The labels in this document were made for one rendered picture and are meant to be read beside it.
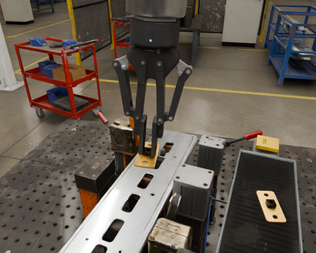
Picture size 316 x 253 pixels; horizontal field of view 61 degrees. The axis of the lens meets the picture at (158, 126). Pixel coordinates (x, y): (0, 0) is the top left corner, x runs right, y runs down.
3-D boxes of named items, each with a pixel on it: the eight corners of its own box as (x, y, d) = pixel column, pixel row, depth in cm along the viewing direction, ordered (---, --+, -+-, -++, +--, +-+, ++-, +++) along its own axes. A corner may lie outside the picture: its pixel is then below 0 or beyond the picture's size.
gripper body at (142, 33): (184, 17, 43) (178, 73, 47) (132, 13, 44) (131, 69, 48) (182, 23, 36) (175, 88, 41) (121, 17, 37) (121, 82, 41)
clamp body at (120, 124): (120, 180, 131) (114, 114, 113) (148, 188, 126) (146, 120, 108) (109, 195, 122) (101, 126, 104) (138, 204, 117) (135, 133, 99)
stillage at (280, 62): (267, 64, 529) (278, 12, 482) (310, 67, 516) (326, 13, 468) (278, 86, 428) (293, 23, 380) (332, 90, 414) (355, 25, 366)
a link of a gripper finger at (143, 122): (144, 121, 47) (140, 121, 47) (142, 155, 50) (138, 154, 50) (147, 114, 49) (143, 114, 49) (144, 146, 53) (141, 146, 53)
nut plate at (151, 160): (141, 142, 55) (142, 137, 55) (159, 144, 55) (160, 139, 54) (133, 166, 48) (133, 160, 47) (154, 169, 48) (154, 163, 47)
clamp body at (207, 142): (193, 201, 119) (200, 131, 101) (219, 208, 115) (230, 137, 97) (187, 217, 111) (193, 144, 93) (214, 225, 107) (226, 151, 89)
